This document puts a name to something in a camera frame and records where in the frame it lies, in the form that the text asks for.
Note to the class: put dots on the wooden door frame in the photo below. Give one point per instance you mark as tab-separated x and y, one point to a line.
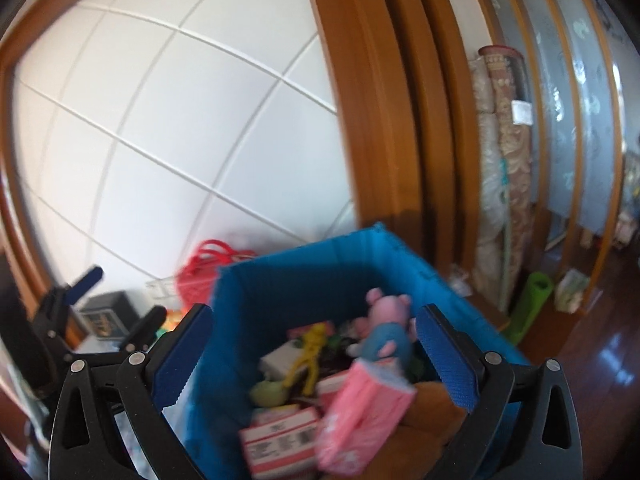
390	110

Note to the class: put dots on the orange toy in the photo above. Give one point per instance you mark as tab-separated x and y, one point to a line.
175	320

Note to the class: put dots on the dark green gift box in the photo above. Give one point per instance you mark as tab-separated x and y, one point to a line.
107	315

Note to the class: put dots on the pink tissue pack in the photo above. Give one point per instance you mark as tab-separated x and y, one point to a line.
365	410

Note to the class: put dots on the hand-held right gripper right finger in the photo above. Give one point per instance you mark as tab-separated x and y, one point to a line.
445	355

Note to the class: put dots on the pink pig plush toy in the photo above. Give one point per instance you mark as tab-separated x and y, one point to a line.
387	330

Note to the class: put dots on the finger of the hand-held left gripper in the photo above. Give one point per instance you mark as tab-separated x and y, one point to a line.
147	327
87	281

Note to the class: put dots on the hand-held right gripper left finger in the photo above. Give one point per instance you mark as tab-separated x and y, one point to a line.
182	355

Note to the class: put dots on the green rolled mat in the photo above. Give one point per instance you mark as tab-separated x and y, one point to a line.
530	305

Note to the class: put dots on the yellow figure toy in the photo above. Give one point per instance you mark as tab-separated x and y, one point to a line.
307	355

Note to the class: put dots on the green ball toy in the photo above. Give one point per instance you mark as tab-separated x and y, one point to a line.
267	392

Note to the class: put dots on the rolled patterned carpet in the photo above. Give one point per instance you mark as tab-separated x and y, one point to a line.
505	185

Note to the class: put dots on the brown wooden trim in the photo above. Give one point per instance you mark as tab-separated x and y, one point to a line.
20	240

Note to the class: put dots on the blue fabric storage box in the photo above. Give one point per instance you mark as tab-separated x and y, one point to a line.
300	280

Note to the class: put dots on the white wall socket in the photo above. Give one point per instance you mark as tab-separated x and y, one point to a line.
162	291

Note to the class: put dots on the white box with pink print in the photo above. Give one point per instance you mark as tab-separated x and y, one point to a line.
280	440

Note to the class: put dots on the frosted glass sliding door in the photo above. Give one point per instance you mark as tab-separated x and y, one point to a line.
565	85

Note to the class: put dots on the clear plastic bag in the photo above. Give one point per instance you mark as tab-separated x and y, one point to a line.
12	410

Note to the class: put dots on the brown plush toy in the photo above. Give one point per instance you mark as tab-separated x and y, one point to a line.
430	425

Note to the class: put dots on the white and green carton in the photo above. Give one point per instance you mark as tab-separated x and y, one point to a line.
571	290

